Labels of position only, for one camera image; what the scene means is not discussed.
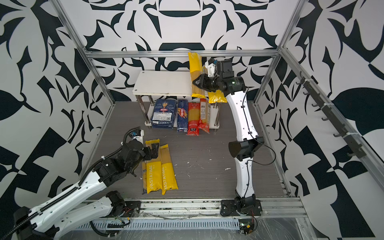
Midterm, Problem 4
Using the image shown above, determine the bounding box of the dark spaghetti pack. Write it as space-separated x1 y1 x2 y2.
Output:
142 161 147 194

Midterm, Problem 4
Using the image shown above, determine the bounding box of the yellow spaghetti bag narrow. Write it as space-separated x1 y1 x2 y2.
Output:
188 52 206 99

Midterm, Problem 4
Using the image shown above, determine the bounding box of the yellow Pastatime bag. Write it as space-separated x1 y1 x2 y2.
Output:
160 145 179 195
146 139 163 194

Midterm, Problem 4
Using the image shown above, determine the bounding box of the blue Barilla spaghetti box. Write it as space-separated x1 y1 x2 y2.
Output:
177 100 188 133

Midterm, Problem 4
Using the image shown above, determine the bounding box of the dark blue Barilla pasta bag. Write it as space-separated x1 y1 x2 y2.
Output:
151 99 177 129

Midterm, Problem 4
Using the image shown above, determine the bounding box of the red spaghetti bag labelled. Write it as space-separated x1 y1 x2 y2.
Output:
198 99 210 134

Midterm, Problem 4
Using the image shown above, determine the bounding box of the yellow Pastatime bag barcode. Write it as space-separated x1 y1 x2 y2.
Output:
208 90 227 104

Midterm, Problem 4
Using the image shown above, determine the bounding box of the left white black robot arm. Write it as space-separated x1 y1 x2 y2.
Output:
2 139 160 240

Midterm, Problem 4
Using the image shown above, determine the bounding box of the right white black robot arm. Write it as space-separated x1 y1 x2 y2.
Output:
193 60 263 213

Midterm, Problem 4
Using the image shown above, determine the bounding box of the white two-tier metal shelf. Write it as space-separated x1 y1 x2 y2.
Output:
131 70 228 132

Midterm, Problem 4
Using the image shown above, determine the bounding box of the small circuit board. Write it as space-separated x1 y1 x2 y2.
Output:
239 218 258 235

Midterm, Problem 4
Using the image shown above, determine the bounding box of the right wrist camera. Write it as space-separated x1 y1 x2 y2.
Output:
204 59 217 78

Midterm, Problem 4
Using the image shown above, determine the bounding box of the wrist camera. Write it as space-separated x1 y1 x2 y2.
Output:
129 130 144 143
204 59 217 78

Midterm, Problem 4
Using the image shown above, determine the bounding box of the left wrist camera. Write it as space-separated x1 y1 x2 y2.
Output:
129 130 144 143

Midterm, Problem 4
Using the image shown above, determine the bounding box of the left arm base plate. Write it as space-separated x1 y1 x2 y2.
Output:
119 201 142 218

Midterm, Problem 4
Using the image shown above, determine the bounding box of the white slotted cable duct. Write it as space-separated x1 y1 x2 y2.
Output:
93 219 240 231

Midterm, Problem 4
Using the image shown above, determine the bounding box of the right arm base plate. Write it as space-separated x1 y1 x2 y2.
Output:
220 196 263 217

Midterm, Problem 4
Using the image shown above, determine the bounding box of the dark wall hook rack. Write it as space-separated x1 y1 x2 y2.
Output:
297 72 367 159

